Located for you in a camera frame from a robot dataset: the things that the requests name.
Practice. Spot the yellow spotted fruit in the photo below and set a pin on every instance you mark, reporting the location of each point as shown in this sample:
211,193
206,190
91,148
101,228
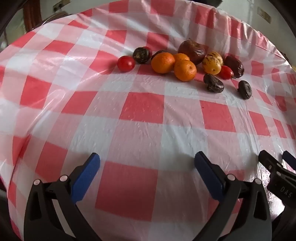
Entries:
217,55
211,66

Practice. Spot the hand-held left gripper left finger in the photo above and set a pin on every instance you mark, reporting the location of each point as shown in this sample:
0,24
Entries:
86,171

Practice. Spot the dark red fruit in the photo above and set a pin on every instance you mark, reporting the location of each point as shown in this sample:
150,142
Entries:
148,49

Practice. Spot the round dark wrinkled fruit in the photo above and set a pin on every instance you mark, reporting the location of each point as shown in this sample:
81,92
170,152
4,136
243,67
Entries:
140,56

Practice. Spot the large brown wrinkled fruit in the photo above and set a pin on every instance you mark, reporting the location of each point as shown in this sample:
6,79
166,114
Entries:
191,51

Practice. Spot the red cherry tomato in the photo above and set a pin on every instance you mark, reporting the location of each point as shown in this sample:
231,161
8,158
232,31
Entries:
226,72
126,64

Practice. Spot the red white checkered tablecloth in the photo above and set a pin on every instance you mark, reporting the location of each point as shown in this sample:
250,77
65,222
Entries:
143,109

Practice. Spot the brass wall socket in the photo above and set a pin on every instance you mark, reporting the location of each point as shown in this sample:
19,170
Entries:
264,14
57,7

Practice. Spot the orange mandarin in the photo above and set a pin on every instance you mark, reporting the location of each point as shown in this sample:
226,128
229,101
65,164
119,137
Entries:
185,70
163,63
181,56

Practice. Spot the long dark wrinkled fruit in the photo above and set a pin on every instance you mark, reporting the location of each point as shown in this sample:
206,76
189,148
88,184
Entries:
234,66

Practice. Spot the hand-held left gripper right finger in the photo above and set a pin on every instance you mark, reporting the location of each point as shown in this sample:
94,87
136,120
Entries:
207,172

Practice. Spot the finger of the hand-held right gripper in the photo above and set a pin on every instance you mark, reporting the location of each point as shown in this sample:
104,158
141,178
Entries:
268,160
290,158

